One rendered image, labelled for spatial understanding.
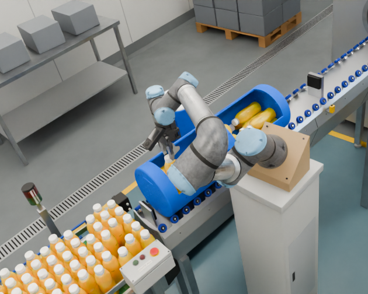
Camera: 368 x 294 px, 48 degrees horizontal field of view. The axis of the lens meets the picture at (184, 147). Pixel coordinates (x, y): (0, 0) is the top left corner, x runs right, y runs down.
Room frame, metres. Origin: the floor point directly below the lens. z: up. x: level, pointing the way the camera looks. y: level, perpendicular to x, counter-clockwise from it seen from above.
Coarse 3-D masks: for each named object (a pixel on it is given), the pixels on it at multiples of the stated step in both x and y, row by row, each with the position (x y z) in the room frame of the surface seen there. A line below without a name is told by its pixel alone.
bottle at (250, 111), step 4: (252, 104) 1.92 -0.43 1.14; (256, 104) 1.91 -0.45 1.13; (244, 108) 1.90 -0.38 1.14; (248, 108) 1.89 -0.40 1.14; (252, 108) 1.89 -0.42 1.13; (256, 108) 1.90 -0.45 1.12; (260, 108) 1.90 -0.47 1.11; (240, 112) 1.88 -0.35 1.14; (244, 112) 1.87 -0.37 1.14; (248, 112) 1.87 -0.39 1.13; (252, 112) 1.88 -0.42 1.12; (256, 112) 1.89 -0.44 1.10; (236, 116) 1.86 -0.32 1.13; (240, 116) 1.85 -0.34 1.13; (244, 116) 1.85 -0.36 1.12; (248, 116) 1.85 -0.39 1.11; (252, 116) 1.87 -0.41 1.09; (240, 120) 1.84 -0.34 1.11; (244, 120) 1.84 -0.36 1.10
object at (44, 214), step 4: (44, 208) 1.54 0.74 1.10; (40, 212) 1.52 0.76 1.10; (44, 212) 1.53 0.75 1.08; (40, 216) 1.54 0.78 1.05; (44, 216) 1.52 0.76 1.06; (48, 216) 1.53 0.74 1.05; (44, 220) 1.52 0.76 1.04; (48, 220) 1.52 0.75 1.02; (52, 220) 1.53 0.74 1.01; (48, 224) 1.52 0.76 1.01; (52, 224) 1.53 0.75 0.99; (48, 228) 1.51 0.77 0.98; (52, 228) 1.52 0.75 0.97; (56, 228) 1.53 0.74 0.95; (52, 232) 1.52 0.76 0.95; (56, 232) 1.53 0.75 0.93; (60, 236) 1.53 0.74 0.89
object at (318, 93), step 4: (312, 72) 2.18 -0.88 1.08; (308, 76) 2.16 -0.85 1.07; (312, 76) 2.14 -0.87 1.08; (316, 76) 2.13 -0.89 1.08; (320, 76) 2.11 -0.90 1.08; (308, 80) 2.16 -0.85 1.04; (312, 80) 2.14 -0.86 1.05; (316, 80) 2.11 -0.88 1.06; (320, 80) 2.10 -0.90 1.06; (308, 84) 2.16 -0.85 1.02; (312, 84) 2.14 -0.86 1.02; (316, 84) 2.11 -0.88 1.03; (320, 84) 2.10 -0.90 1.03; (308, 88) 2.18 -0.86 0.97; (312, 88) 2.16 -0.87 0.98; (316, 88) 2.11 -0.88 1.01; (320, 88) 2.10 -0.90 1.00; (308, 92) 2.18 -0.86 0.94; (312, 92) 2.16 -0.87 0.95; (316, 92) 2.13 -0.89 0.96; (320, 92) 2.10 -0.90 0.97; (316, 96) 2.13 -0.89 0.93; (320, 96) 2.10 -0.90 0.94
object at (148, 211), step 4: (140, 204) 1.46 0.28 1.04; (144, 204) 1.44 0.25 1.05; (144, 208) 1.44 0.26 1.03; (148, 208) 1.41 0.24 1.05; (152, 208) 1.41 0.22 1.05; (144, 212) 1.45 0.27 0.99; (148, 212) 1.41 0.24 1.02; (152, 212) 1.40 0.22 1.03; (144, 216) 1.47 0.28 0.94; (148, 216) 1.43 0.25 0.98; (152, 216) 1.39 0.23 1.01; (156, 216) 1.41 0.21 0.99; (148, 220) 1.44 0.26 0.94; (152, 220) 1.40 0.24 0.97; (152, 224) 1.41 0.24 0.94; (156, 224) 1.39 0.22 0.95
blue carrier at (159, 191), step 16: (256, 96) 2.00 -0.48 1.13; (272, 96) 1.84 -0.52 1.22; (224, 112) 1.90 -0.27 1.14; (288, 112) 1.80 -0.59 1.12; (240, 128) 1.92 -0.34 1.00; (176, 144) 1.71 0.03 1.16; (160, 160) 1.66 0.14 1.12; (144, 176) 1.49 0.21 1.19; (160, 176) 1.43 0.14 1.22; (144, 192) 1.53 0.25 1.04; (160, 192) 1.39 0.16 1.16; (176, 192) 1.38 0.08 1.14; (160, 208) 1.43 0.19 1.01; (176, 208) 1.36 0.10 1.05
